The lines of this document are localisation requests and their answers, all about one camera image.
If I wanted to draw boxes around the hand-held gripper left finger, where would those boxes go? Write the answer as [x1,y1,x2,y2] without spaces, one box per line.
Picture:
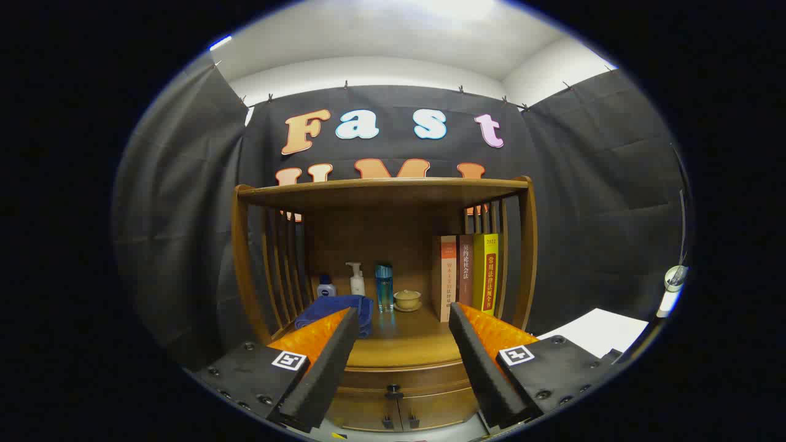
[190,307,360,433]

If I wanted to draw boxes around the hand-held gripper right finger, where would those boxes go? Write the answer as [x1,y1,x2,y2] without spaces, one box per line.
[448,302,622,430]

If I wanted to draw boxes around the wooden drawer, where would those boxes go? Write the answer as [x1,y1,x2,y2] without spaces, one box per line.
[337,361,477,398]

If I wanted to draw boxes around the wooden countertop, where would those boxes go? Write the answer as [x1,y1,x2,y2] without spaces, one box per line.
[270,304,516,369]

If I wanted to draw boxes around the white drawer unit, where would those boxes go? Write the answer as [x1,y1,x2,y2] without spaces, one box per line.
[537,308,650,359]

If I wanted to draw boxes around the wooden cabinet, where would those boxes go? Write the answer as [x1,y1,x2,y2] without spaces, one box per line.
[230,176,538,433]

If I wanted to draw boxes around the blue folded towel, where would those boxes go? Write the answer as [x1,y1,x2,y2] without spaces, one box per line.
[295,295,374,339]

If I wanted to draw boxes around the white pump bottle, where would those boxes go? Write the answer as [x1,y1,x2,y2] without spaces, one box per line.
[345,262,367,297]

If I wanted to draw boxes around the yellow book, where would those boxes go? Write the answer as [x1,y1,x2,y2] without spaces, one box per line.
[473,233,499,317]

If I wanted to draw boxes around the beige book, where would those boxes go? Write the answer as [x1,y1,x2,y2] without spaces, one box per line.
[432,235,458,323]

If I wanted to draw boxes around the brown book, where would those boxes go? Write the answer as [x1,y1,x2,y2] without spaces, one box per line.
[457,234,475,308]

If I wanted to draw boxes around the blue glass bottle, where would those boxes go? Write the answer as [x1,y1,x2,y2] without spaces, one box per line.
[375,264,395,312]

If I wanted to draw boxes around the white plastic device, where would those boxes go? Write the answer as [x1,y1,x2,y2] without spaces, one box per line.
[657,265,688,319]

